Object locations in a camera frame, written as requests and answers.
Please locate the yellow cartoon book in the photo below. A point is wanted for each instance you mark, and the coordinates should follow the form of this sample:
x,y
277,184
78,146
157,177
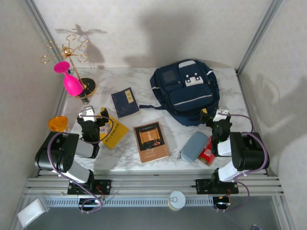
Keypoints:
x,y
117,134

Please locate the navy blue book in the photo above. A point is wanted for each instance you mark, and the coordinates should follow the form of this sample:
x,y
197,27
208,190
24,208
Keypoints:
x,y
124,103

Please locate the navy blue backpack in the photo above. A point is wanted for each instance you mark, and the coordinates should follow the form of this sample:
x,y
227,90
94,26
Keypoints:
x,y
189,95

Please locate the red box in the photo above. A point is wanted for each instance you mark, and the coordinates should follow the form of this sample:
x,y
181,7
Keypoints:
x,y
206,155

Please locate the brown book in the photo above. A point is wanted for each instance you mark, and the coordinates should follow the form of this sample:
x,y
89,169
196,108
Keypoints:
x,y
151,143

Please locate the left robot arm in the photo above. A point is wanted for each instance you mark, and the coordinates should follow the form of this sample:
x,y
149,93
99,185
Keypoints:
x,y
55,153

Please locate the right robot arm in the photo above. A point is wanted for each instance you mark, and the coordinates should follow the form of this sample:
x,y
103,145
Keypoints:
x,y
249,151

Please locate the grey-blue pencil case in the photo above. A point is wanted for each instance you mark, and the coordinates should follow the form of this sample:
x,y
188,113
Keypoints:
x,y
193,146

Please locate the small dark bottle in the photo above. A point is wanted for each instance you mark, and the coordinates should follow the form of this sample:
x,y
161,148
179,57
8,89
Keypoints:
x,y
85,99

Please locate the orange plastic cup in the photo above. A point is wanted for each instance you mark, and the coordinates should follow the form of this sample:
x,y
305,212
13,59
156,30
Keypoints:
x,y
57,122

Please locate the pink plastic goblet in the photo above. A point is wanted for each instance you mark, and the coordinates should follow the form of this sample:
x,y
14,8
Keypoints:
x,y
72,85

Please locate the black control board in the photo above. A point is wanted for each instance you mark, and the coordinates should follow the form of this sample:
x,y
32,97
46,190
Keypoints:
x,y
90,202
221,202

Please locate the tin can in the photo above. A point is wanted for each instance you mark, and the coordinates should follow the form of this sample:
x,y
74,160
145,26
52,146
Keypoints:
x,y
176,200

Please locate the white foam block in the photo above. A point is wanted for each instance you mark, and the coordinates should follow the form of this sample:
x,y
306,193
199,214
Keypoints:
x,y
31,212

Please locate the small dark object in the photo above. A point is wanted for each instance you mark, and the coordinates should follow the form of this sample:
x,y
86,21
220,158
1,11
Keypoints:
x,y
256,227

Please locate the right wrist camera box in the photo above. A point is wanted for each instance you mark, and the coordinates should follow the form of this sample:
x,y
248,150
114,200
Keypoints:
x,y
221,113

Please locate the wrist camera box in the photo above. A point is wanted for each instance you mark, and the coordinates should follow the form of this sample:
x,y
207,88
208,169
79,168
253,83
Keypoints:
x,y
221,113
87,112

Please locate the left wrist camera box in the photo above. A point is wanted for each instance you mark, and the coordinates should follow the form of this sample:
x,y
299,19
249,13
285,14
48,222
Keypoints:
x,y
87,112

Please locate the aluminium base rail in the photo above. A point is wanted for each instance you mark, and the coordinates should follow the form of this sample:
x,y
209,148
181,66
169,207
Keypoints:
x,y
153,185

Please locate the aluminium frame post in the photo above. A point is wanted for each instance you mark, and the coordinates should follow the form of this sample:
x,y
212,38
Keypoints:
x,y
259,31
40,21

